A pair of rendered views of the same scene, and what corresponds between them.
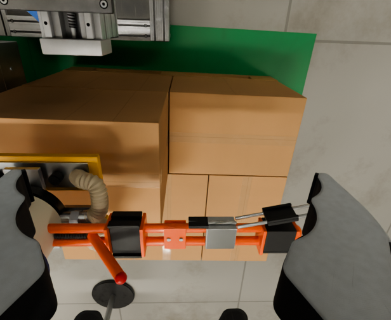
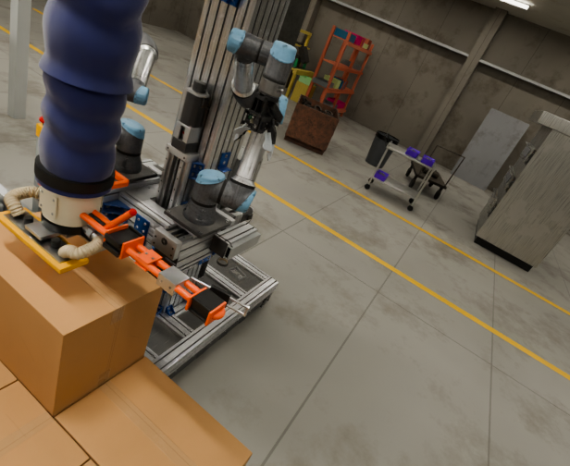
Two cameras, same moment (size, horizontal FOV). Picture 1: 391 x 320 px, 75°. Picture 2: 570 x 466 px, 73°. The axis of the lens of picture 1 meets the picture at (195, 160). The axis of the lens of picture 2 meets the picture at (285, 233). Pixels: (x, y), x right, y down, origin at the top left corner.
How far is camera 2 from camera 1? 1.38 m
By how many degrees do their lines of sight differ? 89
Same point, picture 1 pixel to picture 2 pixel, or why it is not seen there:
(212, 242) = (167, 272)
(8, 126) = not seen: hidden behind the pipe
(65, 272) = not seen: outside the picture
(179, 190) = (33, 448)
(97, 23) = (186, 241)
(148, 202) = (93, 310)
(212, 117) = (158, 399)
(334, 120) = not seen: outside the picture
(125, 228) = (133, 234)
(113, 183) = (92, 283)
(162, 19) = (167, 361)
